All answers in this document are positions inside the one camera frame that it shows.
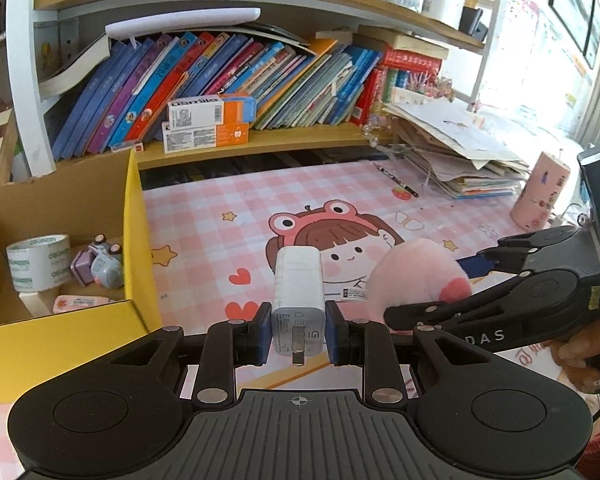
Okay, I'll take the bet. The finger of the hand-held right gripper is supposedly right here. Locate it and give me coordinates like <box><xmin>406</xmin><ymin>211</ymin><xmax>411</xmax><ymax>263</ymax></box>
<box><xmin>383</xmin><ymin>271</ymin><xmax>533</xmax><ymax>335</ymax></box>
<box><xmin>457</xmin><ymin>226</ymin><xmax>590</xmax><ymax>279</ymax></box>

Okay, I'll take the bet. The white orange toothpaste box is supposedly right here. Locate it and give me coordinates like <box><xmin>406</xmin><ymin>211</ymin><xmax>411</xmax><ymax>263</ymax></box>
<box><xmin>162</xmin><ymin>122</ymin><xmax>251</xmax><ymax>154</ymax></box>
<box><xmin>168</xmin><ymin>94</ymin><xmax>257</xmax><ymax>128</ymax></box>

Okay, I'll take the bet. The pink printed cup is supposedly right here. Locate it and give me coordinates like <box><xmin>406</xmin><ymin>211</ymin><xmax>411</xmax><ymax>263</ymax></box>
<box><xmin>510</xmin><ymin>151</ymin><xmax>571</xmax><ymax>231</ymax></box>

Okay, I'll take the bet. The row of thin picture books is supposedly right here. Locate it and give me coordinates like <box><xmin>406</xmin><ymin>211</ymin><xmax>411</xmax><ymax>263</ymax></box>
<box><xmin>52</xmin><ymin>31</ymin><xmax>443</xmax><ymax>158</ymax></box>

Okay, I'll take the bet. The pile of papers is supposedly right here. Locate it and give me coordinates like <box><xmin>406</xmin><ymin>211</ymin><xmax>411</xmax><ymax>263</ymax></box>
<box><xmin>385</xmin><ymin>100</ymin><xmax>531</xmax><ymax>198</ymax></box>

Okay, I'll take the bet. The clear printed tape roll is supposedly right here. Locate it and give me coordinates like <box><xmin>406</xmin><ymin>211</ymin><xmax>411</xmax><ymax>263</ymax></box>
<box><xmin>6</xmin><ymin>234</ymin><xmax>72</xmax><ymax>292</ymax></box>

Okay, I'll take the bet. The black picture frame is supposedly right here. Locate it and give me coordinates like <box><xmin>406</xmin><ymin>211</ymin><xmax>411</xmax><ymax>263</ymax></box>
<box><xmin>550</xmin><ymin>0</ymin><xmax>600</xmax><ymax>71</ymax></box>

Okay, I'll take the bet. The tan flat book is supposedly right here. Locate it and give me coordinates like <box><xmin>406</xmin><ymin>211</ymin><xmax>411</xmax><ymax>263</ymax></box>
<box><xmin>355</xmin><ymin>25</ymin><xmax>451</xmax><ymax>61</ymax></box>

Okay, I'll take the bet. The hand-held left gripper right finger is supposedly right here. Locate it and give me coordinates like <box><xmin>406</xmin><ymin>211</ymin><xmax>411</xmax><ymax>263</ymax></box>
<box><xmin>325</xmin><ymin>300</ymin><xmax>506</xmax><ymax>406</ymax></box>

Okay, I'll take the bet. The yellow cardboard box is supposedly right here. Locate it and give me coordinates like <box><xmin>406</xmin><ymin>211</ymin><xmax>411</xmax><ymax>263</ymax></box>
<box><xmin>0</xmin><ymin>149</ymin><xmax>163</xmax><ymax>405</ymax></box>

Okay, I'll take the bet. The wooden desk bookshelf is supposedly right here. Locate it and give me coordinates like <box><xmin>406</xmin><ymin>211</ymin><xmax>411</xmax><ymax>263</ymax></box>
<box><xmin>5</xmin><ymin>0</ymin><xmax>511</xmax><ymax>181</ymax></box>

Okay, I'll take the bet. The white power adapter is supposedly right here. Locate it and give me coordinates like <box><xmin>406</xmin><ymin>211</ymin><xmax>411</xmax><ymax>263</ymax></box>
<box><xmin>271</xmin><ymin>246</ymin><xmax>327</xmax><ymax>366</ymax></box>

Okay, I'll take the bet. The white pen holder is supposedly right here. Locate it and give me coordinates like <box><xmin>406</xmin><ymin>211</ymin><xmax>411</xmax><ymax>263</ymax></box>
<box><xmin>422</xmin><ymin>0</ymin><xmax>466</xmax><ymax>31</ymax></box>

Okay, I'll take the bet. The person's right hand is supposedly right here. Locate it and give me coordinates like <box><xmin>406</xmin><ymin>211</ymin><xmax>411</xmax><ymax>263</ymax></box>
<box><xmin>551</xmin><ymin>327</ymin><xmax>600</xmax><ymax>395</ymax></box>

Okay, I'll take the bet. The pink checkered desk mat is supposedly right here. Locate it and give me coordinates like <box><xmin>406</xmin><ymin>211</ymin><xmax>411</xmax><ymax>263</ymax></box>
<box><xmin>0</xmin><ymin>157</ymin><xmax>581</xmax><ymax>461</ymax></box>

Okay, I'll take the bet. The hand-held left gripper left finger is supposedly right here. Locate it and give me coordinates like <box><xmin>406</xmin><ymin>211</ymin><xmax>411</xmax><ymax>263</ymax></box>
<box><xmin>107</xmin><ymin>301</ymin><xmax>273</xmax><ymax>406</ymax></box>

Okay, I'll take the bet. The pink packet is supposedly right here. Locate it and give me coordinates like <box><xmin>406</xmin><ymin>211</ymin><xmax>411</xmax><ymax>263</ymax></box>
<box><xmin>53</xmin><ymin>294</ymin><xmax>116</xmax><ymax>315</ymax></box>

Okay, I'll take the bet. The pink peach plush toy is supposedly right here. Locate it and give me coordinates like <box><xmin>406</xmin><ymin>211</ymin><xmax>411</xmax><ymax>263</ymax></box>
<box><xmin>337</xmin><ymin>237</ymin><xmax>473</xmax><ymax>336</ymax></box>

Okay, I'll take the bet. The white bar lamp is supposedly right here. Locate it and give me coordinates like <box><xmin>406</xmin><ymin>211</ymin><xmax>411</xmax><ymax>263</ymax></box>
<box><xmin>105</xmin><ymin>7</ymin><xmax>261</xmax><ymax>41</ymax></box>

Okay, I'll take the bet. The black marker pen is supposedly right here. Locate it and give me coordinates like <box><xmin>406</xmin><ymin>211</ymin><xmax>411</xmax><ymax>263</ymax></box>
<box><xmin>375</xmin><ymin>164</ymin><xmax>420</xmax><ymax>198</ymax></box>

